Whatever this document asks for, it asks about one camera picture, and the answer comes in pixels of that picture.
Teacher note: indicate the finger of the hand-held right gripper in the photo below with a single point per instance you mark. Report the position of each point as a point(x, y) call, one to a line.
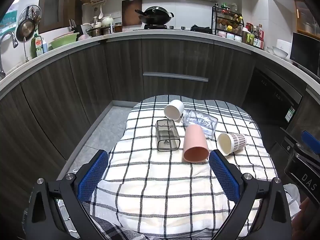
point(311, 140)

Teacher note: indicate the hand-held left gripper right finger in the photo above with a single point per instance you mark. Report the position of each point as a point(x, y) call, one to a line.
point(225, 176)

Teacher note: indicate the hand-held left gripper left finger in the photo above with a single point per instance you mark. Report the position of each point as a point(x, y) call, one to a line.
point(92, 176)

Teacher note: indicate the pink cup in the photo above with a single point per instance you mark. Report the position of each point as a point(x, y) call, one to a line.
point(195, 146)

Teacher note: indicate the checked paper cup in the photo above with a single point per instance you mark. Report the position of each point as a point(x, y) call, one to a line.
point(231, 143)

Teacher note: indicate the white cup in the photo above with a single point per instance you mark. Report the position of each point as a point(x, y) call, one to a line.
point(173, 110)

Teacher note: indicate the person's right hand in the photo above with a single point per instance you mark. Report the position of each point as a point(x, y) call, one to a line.
point(308, 217)

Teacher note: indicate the checked black white blanket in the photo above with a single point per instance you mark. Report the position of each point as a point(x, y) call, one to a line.
point(175, 180)

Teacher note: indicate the black dishwasher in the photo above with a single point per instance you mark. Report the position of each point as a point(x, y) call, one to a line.
point(271, 100)

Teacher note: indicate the clear glass bottle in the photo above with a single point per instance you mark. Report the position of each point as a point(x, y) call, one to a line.
point(200, 125)

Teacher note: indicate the grey transparent plastic container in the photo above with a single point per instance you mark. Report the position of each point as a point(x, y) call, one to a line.
point(167, 136)

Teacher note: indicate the black microwave oven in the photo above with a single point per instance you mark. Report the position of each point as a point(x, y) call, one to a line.
point(306, 52)

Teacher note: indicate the white bowl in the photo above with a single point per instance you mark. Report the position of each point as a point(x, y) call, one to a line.
point(278, 52)

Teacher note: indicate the wooden glass door cabinet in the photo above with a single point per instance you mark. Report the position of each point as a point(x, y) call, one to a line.
point(307, 15)

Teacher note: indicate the green basin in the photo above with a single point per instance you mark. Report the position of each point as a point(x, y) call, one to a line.
point(63, 40)

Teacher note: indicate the green dish soap bottle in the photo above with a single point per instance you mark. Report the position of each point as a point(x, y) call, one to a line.
point(37, 45)

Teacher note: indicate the steel pot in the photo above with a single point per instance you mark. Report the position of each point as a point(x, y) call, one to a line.
point(100, 31)

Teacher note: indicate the black spice rack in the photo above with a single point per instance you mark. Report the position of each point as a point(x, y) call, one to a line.
point(227, 21)

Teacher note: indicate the black cloth bag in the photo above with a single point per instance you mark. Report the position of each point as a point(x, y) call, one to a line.
point(201, 28)

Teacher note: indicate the knife block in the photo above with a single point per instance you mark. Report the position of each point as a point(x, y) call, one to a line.
point(75, 27)

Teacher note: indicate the white teapot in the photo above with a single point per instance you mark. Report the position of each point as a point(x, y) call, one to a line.
point(107, 20)

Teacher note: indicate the metal faucet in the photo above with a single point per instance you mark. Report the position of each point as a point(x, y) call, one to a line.
point(7, 42)

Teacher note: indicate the hanging frying pan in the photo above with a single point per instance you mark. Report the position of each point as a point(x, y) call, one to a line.
point(25, 30)

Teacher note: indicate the gas stove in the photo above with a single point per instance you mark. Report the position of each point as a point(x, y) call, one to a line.
point(160, 27)

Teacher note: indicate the white ladle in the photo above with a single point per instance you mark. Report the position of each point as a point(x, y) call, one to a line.
point(100, 13)

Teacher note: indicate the wooden cutting board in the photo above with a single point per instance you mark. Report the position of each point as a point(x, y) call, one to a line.
point(131, 12)

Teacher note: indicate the black wok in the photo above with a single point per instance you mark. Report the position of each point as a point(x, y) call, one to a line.
point(155, 15)

